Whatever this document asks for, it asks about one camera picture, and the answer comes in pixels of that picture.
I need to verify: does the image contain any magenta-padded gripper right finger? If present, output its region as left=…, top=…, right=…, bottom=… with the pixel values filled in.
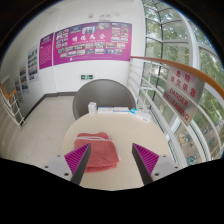
left=131, top=142, right=181, bottom=187

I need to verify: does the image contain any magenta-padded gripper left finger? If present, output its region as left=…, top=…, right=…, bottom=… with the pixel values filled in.
left=43, top=142, right=93, bottom=186

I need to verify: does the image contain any salmon pink towel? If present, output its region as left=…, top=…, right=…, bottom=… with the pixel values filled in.
left=73, top=131, right=121, bottom=174

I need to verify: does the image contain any blue and white box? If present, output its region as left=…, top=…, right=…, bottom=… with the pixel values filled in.
left=129, top=107, right=153, bottom=124

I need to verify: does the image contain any small upright white box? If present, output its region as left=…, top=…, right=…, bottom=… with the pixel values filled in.
left=87, top=101, right=98, bottom=116

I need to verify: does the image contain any flat white box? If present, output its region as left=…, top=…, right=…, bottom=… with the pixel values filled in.
left=113, top=106, right=131, bottom=115
left=97, top=106, right=115, bottom=115

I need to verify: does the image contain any white stair railing orange handrail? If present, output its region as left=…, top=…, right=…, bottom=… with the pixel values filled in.
left=0, top=82, right=26, bottom=131

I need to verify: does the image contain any red-lettered warning sign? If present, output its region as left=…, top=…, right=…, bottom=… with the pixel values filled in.
left=162, top=65, right=206, bottom=127

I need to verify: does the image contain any grey round-backed chair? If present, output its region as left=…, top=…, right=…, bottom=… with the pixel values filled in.
left=72, top=78, right=137, bottom=121

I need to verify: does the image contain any green exit sign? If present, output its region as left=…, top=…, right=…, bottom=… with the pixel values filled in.
left=80, top=73, right=95, bottom=81

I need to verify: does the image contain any white railing with orange handrail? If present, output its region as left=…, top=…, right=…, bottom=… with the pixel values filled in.
left=127, top=55, right=224, bottom=168

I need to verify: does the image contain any narrow magenta text poster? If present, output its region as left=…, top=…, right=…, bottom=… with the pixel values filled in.
left=38, top=32, right=55, bottom=71

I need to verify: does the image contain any large magenta photo poster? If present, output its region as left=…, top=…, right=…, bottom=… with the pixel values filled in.
left=52, top=21, right=133, bottom=67

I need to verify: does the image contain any white photo wall poster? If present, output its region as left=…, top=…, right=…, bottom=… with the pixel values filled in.
left=13, top=76, right=23, bottom=102
left=27, top=45, right=40, bottom=84
left=18, top=61, right=31, bottom=95

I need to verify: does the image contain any white-framed glass window wall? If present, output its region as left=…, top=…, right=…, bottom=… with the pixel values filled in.
left=139, top=0, right=224, bottom=168

